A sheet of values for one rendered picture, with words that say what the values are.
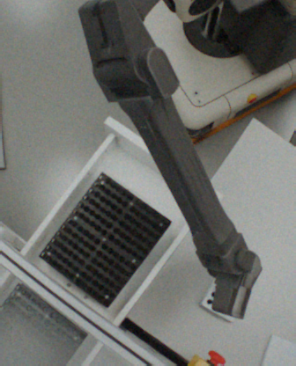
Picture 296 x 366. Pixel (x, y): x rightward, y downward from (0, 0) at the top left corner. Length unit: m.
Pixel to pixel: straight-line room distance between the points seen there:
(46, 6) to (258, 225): 1.54
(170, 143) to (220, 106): 1.10
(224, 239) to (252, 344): 0.42
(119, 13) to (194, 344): 0.78
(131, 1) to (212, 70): 1.20
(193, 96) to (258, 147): 0.60
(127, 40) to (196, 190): 0.26
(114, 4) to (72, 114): 1.46
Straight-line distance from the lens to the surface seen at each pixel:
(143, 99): 0.65
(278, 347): 1.17
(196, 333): 1.14
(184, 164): 0.72
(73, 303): 0.91
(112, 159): 1.10
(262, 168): 1.22
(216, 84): 1.81
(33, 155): 2.03
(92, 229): 1.01
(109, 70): 0.66
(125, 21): 0.63
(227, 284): 0.89
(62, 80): 2.13
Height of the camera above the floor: 1.89
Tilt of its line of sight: 75 degrees down
